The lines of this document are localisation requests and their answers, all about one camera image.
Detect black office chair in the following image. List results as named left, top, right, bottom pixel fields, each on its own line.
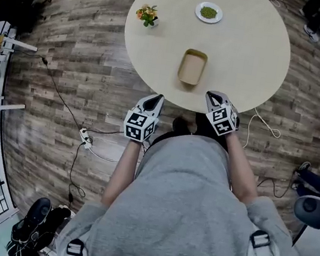
left=0, top=0, right=50, bottom=37

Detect white power strip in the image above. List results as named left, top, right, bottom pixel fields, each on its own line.
left=77, top=127, right=96, bottom=150

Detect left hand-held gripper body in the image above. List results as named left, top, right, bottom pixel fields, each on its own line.
left=120, top=109, right=160, bottom=146

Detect white looped cable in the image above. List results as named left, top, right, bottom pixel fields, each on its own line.
left=243, top=107, right=285, bottom=154

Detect pile of green peas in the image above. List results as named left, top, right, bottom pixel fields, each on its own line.
left=199, top=5, right=219, bottom=21

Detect person's left forearm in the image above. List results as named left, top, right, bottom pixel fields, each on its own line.
left=101, top=137, right=143, bottom=210

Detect person's right forearm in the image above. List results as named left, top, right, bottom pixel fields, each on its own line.
left=215, top=132, right=268, bottom=206

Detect person's black left shoe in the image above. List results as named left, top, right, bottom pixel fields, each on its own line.
left=171, top=116, right=194, bottom=138

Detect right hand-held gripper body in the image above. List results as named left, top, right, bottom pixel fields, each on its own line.
left=202, top=100, right=243, bottom=140

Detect person's black trousers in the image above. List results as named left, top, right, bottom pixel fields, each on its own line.
left=151, top=105, right=235, bottom=158

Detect black strap buckle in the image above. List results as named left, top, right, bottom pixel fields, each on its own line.
left=248, top=229, right=273, bottom=251
left=65, top=237, right=86, bottom=256

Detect grey shell chair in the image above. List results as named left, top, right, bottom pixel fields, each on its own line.
left=290, top=192, right=320, bottom=231

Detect white round plate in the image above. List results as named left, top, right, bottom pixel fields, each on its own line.
left=193, top=0, right=225, bottom=26

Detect black cable with inline plug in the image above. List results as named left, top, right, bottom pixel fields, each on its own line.
left=28, top=55, right=95, bottom=132

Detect potted orange flower plant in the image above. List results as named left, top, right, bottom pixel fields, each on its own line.
left=134, top=2, right=162, bottom=30

